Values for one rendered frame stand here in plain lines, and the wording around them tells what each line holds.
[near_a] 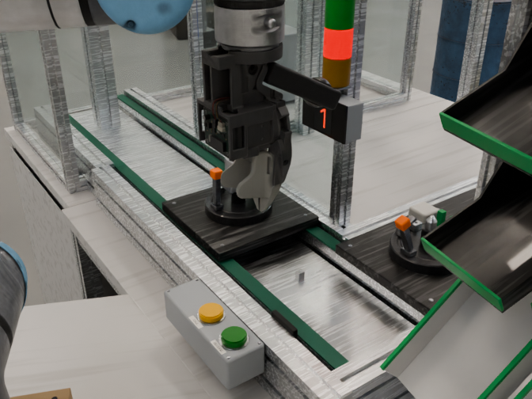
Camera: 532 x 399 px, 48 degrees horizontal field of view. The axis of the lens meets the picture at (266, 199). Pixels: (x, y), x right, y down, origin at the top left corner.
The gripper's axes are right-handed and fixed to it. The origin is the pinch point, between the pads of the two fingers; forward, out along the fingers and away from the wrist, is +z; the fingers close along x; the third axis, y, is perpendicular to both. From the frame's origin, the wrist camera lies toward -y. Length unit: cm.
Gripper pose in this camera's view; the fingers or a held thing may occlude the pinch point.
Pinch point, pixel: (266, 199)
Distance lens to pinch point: 76.2
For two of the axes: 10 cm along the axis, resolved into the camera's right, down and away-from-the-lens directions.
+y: -8.2, 2.8, -5.0
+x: 5.7, 4.0, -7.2
